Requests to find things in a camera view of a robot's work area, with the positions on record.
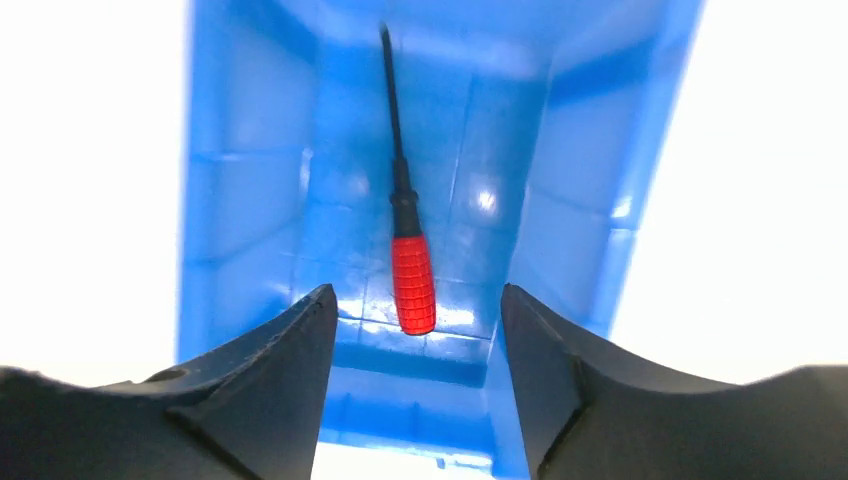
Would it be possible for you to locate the blue plastic bin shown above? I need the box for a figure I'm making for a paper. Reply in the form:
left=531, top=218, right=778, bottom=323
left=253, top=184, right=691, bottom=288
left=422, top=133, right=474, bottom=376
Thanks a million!
left=176, top=1, right=703, bottom=479

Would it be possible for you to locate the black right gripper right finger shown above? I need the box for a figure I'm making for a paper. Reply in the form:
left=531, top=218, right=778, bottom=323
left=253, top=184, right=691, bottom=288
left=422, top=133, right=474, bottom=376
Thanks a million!
left=501, top=284, right=847, bottom=479

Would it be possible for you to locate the red black screwdriver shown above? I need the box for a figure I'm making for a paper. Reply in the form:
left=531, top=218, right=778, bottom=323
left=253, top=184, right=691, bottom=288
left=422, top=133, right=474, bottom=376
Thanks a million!
left=380, top=24, right=436, bottom=336

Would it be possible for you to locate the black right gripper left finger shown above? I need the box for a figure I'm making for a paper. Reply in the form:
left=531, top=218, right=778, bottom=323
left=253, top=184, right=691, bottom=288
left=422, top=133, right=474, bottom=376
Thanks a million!
left=1, top=284, right=338, bottom=479

